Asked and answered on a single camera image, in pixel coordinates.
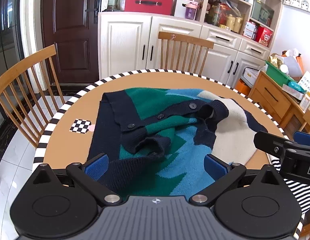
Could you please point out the wooden drawer desk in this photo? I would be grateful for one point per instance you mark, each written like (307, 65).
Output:
(270, 97)

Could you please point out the glass sliding door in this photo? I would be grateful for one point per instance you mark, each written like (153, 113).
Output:
(5, 42)

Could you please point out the checkered marker sticker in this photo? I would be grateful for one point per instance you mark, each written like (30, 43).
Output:
(79, 126)

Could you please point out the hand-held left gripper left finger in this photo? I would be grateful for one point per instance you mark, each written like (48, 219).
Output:
(96, 166)

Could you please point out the striped shirt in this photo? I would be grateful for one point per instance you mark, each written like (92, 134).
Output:
(302, 195)

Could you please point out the green plastic bin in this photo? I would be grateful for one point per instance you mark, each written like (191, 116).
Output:
(280, 73)

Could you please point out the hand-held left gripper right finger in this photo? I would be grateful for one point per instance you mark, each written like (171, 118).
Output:
(216, 167)

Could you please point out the white paper bag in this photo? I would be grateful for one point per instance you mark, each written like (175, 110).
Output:
(292, 62)

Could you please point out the round table with striped rim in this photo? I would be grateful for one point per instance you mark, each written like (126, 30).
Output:
(77, 110)

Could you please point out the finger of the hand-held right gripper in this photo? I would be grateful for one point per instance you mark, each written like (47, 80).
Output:
(270, 142)
(305, 138)

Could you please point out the white cardboard box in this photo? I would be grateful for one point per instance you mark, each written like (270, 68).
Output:
(250, 76)

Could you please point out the purple drink bottle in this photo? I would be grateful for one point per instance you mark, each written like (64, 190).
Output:
(190, 11)

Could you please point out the white cabinet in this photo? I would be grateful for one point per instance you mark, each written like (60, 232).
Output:
(124, 45)

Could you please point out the dark brown door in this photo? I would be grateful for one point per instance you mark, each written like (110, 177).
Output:
(69, 35)

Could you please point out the wooden spindle chair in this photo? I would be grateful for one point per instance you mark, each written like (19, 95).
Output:
(24, 80)
(185, 52)

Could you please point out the wooden open shelf unit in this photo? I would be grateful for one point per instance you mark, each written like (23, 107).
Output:
(245, 7)

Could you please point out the navy green blue knit cardigan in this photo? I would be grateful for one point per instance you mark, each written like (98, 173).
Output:
(155, 120)

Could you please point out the red snack box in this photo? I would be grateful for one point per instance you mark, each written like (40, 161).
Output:
(264, 36)

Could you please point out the green storage box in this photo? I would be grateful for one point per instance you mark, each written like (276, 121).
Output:
(263, 12)

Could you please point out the desk calendar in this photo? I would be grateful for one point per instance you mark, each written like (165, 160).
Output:
(307, 82)

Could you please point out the teal packet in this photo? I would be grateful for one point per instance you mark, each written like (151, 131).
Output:
(296, 86)

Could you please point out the cat wall poster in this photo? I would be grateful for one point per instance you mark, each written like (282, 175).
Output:
(299, 3)

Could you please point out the white red carton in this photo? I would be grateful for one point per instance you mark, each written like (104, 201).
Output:
(249, 30)

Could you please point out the red storage box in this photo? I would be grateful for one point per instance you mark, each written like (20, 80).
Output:
(147, 3)

